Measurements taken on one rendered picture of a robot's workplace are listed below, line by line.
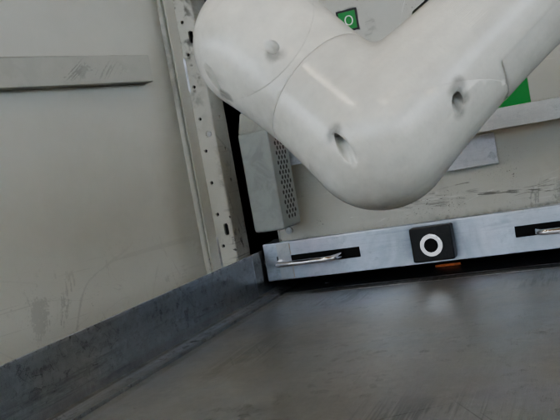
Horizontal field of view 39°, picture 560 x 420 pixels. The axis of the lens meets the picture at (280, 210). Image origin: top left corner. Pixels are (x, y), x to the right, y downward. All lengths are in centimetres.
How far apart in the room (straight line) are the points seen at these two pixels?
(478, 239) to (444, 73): 62
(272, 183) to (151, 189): 19
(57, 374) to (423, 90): 46
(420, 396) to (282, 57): 29
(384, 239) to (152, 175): 36
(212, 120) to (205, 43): 61
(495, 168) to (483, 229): 9
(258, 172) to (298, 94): 57
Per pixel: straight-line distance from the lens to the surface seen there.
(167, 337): 97
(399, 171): 53
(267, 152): 110
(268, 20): 58
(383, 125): 52
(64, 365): 81
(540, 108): 109
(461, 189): 115
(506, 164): 114
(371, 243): 117
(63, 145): 110
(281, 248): 122
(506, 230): 114
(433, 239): 112
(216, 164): 121
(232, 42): 59
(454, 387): 66
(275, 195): 111
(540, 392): 63
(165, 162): 121
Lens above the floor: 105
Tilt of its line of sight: 4 degrees down
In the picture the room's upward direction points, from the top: 10 degrees counter-clockwise
